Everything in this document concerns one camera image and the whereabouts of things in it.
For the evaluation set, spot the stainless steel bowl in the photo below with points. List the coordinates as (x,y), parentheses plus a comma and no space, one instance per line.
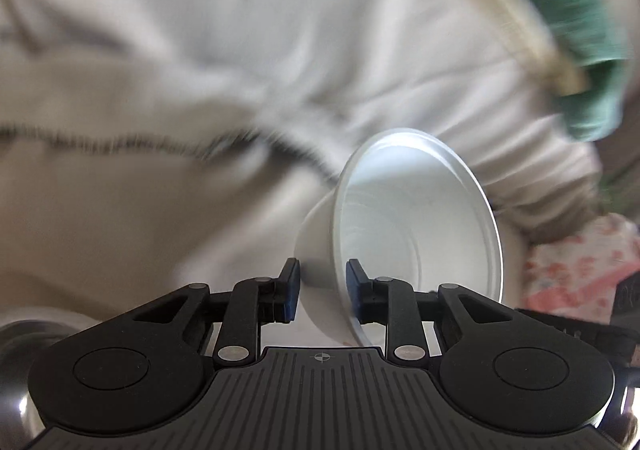
(22,342)

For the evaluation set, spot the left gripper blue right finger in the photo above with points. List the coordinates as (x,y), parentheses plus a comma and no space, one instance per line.
(382,300)

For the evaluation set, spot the green plush toy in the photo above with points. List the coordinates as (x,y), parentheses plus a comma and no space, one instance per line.
(596,45)

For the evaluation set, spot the pink floral cloth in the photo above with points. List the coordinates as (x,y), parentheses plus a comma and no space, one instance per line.
(577,277)

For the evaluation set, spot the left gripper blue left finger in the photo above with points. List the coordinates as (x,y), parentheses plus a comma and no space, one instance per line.
(273,300)

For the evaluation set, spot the white cup orange logo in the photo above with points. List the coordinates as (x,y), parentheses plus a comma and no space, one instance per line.
(406,207)

